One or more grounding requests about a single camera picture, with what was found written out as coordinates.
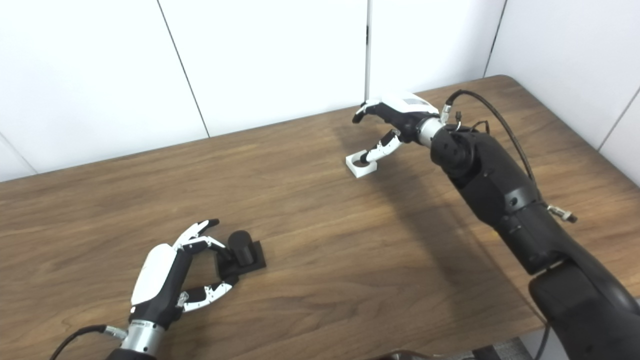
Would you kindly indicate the white and black right hand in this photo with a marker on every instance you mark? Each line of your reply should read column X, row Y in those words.
column 405, row 117

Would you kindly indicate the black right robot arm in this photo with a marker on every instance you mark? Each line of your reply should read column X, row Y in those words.
column 500, row 185

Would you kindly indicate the white and black left hand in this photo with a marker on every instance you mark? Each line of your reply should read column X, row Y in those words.
column 160, row 285

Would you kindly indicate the white square piece with hole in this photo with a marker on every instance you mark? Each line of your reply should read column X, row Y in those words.
column 360, row 171

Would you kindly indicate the black peg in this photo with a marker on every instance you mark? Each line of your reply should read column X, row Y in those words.
column 242, row 252

